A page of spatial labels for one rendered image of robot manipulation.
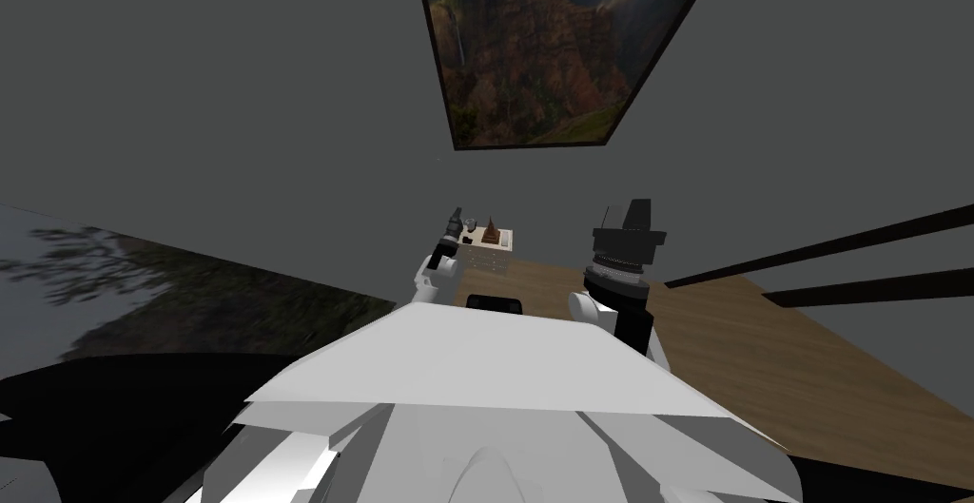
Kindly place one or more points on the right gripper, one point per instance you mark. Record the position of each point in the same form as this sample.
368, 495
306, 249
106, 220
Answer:
628, 246

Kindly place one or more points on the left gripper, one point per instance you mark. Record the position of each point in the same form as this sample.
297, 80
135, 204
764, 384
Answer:
453, 234

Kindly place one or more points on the framed mountain landscape picture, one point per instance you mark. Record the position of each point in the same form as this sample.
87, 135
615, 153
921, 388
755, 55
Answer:
544, 46

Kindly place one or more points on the small white drawer cabinet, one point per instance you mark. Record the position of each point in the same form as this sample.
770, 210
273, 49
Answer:
491, 253

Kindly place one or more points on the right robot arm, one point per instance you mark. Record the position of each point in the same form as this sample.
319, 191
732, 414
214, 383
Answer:
633, 326

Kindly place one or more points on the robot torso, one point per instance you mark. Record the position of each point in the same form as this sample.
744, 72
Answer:
487, 366

